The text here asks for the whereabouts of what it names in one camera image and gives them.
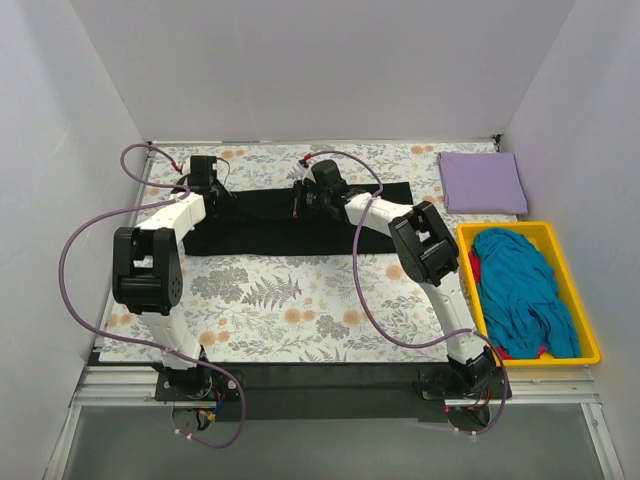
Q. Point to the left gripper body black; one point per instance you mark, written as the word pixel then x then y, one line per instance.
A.
pixel 220 198

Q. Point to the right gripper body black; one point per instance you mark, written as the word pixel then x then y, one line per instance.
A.
pixel 302 201

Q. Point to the black t-shirt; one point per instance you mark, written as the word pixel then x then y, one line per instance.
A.
pixel 262 224

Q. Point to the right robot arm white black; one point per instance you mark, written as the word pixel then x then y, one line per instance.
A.
pixel 428 255

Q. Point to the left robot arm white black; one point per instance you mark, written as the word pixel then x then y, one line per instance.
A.
pixel 148 277

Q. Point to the folded purple t-shirt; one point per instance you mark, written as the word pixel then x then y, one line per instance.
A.
pixel 481 183

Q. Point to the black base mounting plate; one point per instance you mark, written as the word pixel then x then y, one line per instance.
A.
pixel 327 391

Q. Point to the teal t-shirt in bin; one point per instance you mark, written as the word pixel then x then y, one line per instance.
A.
pixel 519 297

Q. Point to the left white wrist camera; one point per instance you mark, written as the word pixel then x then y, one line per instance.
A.
pixel 200 172

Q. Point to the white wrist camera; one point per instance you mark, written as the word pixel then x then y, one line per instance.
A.
pixel 313 171
pixel 200 172

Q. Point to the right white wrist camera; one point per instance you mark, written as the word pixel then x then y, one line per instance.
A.
pixel 313 171

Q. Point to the aluminium frame rail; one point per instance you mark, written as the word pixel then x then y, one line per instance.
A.
pixel 135 385

